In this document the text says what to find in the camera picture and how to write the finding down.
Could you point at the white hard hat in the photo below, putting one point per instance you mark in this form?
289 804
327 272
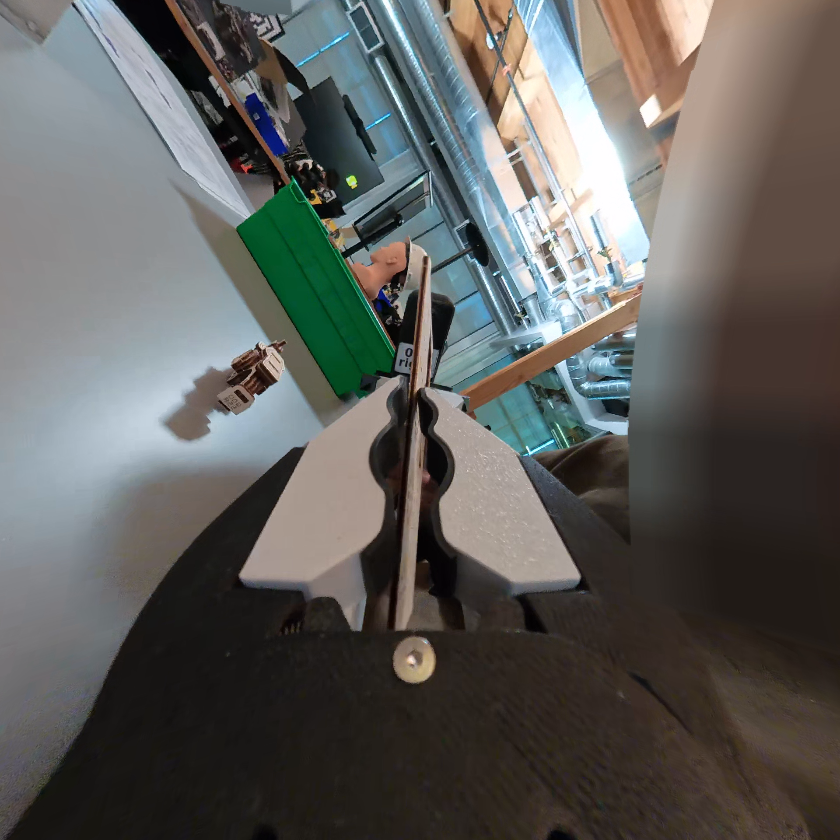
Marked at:
413 262

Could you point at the person's olive clothing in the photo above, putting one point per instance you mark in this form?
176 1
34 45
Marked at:
590 472

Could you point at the wooden robot model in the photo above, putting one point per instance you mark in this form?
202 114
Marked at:
259 371

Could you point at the blue plastic crate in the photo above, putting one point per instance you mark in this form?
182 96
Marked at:
266 121

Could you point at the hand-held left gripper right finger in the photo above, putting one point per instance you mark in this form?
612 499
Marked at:
505 525

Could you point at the silver ventilation duct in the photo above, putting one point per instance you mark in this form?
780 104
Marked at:
453 131

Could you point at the printed paper sheet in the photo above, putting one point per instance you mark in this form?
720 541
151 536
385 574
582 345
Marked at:
157 98

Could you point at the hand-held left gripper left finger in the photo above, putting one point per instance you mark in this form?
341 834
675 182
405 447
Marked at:
308 518

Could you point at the black yellow gear pile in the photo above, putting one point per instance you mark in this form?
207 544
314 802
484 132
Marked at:
315 180

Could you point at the green plastic bin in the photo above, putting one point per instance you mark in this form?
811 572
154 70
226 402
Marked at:
308 275

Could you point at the black framed screen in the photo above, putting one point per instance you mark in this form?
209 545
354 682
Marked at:
400 203

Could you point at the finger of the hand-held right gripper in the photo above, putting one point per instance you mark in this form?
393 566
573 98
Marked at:
457 400

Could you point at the black monitor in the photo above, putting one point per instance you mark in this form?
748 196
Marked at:
328 131

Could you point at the wooden beam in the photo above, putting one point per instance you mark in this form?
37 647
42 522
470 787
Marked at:
551 354

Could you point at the mannequin head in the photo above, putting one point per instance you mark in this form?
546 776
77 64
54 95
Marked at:
380 269

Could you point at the wooden puzzle sheet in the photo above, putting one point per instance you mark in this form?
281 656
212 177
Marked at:
413 459

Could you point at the silver pipe bundle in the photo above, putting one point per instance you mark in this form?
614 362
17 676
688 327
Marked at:
600 377

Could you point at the black round-base stand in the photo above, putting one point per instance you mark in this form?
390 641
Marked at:
478 246

